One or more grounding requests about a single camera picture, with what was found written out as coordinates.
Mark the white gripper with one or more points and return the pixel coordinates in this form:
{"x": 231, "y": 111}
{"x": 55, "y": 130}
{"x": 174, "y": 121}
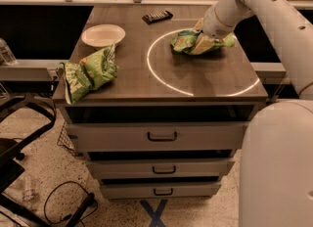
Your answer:
{"x": 212, "y": 24}

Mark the green rice chip bag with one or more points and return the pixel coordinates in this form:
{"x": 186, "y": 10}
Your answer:
{"x": 184, "y": 40}

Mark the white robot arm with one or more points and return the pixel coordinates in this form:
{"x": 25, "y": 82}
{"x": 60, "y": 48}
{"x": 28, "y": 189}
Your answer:
{"x": 276, "y": 169}

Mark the crumpled green snack bag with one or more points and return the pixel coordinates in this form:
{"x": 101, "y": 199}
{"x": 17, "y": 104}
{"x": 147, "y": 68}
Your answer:
{"x": 89, "y": 74}

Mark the black candy bar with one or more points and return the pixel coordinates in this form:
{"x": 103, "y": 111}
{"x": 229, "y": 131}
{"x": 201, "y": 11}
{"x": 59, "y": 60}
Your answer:
{"x": 157, "y": 17}

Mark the grey drawer cabinet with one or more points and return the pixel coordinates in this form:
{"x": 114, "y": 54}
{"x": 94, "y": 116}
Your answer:
{"x": 155, "y": 85}

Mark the white paper plate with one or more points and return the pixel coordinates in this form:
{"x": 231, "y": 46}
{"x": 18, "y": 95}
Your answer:
{"x": 102, "y": 35}

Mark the top grey drawer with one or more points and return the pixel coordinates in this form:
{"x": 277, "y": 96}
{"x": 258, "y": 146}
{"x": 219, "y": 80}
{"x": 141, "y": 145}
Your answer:
{"x": 137, "y": 137}

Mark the grey drawer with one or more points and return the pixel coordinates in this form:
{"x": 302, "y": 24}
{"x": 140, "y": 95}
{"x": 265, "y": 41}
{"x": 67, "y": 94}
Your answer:
{"x": 159, "y": 168}
{"x": 137, "y": 137}
{"x": 163, "y": 190}

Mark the middle grey drawer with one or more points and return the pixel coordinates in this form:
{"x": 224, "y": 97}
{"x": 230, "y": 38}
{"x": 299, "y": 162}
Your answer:
{"x": 159, "y": 168}

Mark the bottom grey drawer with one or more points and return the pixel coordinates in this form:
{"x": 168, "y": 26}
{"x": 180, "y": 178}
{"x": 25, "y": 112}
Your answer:
{"x": 163, "y": 190}

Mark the clear plastic bottle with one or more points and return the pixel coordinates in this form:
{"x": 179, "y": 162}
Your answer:
{"x": 6, "y": 54}

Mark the black office chair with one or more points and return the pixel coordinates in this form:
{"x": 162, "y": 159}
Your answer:
{"x": 11, "y": 150}

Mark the wire mesh basket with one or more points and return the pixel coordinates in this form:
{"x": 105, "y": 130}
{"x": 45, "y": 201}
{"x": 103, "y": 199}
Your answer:
{"x": 65, "y": 143}

